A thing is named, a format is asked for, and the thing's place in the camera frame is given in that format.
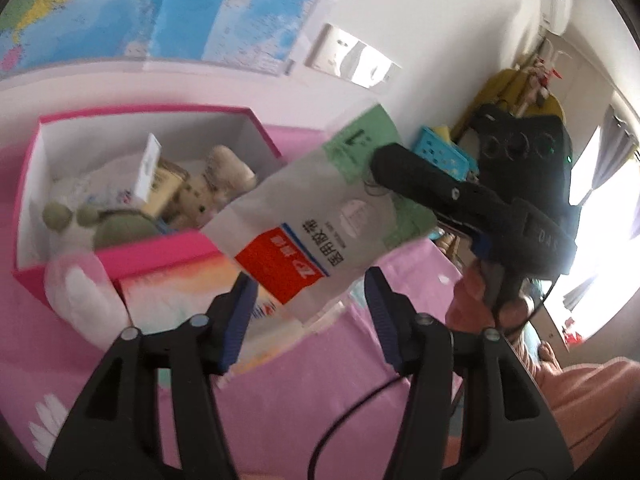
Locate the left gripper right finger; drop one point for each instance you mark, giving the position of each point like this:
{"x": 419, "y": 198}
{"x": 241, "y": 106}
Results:
{"x": 473, "y": 410}

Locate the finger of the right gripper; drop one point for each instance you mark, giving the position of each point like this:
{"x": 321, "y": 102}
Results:
{"x": 481, "y": 246}
{"x": 460, "y": 205}

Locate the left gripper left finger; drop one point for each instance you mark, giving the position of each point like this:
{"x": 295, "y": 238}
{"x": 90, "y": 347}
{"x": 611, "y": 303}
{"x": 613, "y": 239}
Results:
{"x": 113, "y": 429}

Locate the medical tape bag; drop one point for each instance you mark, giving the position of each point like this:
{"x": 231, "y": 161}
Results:
{"x": 314, "y": 227}

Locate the beige teddy bear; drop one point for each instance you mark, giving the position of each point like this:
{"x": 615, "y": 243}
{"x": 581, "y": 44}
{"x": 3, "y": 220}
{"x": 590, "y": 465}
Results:
{"x": 224, "y": 178}

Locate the green frog plush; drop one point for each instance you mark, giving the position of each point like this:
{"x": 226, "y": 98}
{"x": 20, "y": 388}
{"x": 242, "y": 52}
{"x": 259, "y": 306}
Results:
{"x": 90, "y": 228}

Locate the blue checked scrunchie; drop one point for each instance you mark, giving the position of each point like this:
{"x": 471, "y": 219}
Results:
{"x": 164, "y": 228}

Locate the yellow pocket tissue pack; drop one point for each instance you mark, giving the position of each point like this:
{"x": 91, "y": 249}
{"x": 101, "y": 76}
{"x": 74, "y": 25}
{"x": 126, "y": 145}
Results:
{"x": 167, "y": 181}

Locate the person's pink sleeve forearm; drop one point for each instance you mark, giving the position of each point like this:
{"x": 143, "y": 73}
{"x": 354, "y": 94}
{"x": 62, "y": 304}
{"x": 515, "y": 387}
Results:
{"x": 585, "y": 399}

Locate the person's right hand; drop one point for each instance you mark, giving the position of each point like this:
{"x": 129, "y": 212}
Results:
{"x": 468, "y": 313}

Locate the blue plastic basket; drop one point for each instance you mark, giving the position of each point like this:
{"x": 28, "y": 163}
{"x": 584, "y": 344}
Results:
{"x": 435, "y": 146}

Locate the yellow hanging jacket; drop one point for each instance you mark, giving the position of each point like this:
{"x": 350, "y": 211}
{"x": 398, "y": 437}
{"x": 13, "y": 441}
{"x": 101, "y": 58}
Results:
{"x": 506, "y": 89}

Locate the grey curtain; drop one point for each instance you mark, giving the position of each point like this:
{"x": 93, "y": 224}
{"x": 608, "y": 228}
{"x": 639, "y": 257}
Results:
{"x": 618, "y": 143}

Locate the white pump bottle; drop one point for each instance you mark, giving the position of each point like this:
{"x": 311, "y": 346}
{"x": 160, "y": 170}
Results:
{"x": 80, "y": 292}

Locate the pastel tissue pack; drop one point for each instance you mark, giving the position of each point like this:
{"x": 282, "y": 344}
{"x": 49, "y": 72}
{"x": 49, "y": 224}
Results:
{"x": 164, "y": 299}

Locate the pink printed bedsheet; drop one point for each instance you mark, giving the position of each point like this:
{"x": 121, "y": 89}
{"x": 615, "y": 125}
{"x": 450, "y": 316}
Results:
{"x": 273, "y": 415}

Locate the pink cardboard box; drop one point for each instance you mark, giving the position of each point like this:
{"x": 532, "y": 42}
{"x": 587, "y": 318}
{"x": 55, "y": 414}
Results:
{"x": 73, "y": 143}

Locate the white wall socket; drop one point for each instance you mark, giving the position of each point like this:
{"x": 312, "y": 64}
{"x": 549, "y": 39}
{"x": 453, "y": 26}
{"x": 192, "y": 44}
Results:
{"x": 365, "y": 66}
{"x": 336, "y": 52}

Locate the colourful wall map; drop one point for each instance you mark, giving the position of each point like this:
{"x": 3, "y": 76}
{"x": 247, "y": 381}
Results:
{"x": 254, "y": 35}

